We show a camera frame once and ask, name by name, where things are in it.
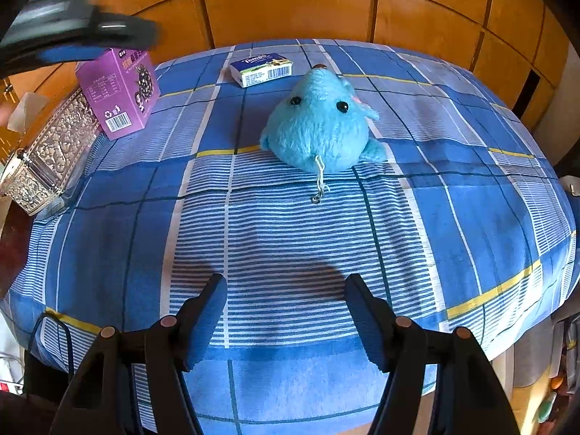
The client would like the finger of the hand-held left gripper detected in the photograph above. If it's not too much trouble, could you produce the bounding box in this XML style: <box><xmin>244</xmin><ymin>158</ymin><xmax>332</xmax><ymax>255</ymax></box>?
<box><xmin>91</xmin><ymin>9</ymin><xmax>162</xmax><ymax>51</ymax></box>

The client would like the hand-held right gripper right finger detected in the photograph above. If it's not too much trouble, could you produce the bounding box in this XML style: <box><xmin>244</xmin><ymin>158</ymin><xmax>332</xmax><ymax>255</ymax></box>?
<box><xmin>344</xmin><ymin>274</ymin><xmax>522</xmax><ymax>435</ymax></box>

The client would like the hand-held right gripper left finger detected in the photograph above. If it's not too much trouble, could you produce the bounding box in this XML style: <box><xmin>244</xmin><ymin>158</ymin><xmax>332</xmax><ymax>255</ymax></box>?
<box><xmin>50</xmin><ymin>274</ymin><xmax>228</xmax><ymax>435</ymax></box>

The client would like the blue plush toy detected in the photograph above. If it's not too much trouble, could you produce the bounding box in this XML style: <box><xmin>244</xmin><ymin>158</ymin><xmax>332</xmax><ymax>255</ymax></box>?
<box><xmin>259</xmin><ymin>66</ymin><xmax>389</xmax><ymax>204</ymax></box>

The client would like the purple carton box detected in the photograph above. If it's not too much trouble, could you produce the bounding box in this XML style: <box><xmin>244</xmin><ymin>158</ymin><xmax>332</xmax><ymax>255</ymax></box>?
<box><xmin>75</xmin><ymin>47</ymin><xmax>160</xmax><ymax>141</ymax></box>

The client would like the white tissue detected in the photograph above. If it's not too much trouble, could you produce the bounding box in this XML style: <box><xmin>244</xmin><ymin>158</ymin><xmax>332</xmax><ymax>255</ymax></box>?
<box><xmin>7</xmin><ymin>92</ymin><xmax>48</xmax><ymax>132</ymax></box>

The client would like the blue plaid bedsheet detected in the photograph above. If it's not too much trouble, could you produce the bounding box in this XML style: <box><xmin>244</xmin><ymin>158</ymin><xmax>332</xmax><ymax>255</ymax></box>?
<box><xmin>0</xmin><ymin>38</ymin><xmax>580</xmax><ymax>435</ymax></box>

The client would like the silver ornate tissue box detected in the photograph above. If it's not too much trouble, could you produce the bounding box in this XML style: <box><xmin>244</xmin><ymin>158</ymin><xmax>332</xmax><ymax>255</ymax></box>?
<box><xmin>0</xmin><ymin>88</ymin><xmax>103</xmax><ymax>216</ymax></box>

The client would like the small white printed box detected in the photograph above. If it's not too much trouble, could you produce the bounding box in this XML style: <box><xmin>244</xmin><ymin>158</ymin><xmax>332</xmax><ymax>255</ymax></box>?
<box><xmin>229</xmin><ymin>53</ymin><xmax>294</xmax><ymax>88</ymax></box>

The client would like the wooden wardrobe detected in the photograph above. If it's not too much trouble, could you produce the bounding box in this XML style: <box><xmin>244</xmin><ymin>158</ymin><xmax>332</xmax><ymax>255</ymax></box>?
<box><xmin>0</xmin><ymin>0</ymin><xmax>572</xmax><ymax>139</ymax></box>

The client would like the black cable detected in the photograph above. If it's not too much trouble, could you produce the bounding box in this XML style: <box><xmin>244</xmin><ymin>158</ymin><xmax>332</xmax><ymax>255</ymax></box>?
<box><xmin>27</xmin><ymin>308</ymin><xmax>75</xmax><ymax>379</ymax></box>

